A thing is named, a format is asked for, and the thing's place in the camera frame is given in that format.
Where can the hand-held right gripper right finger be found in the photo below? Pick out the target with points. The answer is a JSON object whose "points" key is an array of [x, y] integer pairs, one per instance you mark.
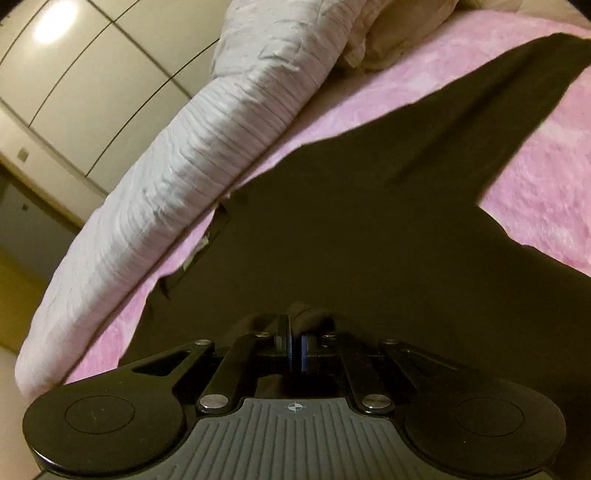
{"points": [[308, 355]]}

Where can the pink rose print blanket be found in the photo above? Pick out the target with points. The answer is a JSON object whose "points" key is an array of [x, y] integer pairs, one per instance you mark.
{"points": [[549, 152]]}

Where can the white crinkled quilt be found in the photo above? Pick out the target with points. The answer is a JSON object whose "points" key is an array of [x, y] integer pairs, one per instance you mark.
{"points": [[184, 175]]}

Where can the beige pillow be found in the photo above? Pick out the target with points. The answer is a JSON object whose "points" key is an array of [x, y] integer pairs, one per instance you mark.
{"points": [[397, 39]]}

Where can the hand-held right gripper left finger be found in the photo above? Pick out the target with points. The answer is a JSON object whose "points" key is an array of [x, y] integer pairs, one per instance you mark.
{"points": [[283, 346]]}

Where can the cream wardrobe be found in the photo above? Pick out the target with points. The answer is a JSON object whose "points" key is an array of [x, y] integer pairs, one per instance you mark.
{"points": [[101, 83]]}

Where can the dark shirt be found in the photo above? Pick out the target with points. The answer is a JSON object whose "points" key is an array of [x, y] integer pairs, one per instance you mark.
{"points": [[369, 221]]}

